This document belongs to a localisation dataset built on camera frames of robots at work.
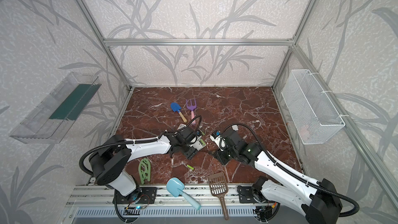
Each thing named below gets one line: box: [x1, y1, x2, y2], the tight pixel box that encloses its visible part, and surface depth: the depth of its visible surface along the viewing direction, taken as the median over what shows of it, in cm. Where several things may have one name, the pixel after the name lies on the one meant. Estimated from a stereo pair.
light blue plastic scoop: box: [166, 177, 202, 210], surface depth 77 cm
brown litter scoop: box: [207, 172, 229, 221], surface depth 79 cm
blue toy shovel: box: [170, 102, 188, 123], surface depth 110 cm
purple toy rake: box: [186, 99, 197, 125], surface depth 110 cm
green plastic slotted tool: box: [138, 157, 151, 185], surface depth 82 cm
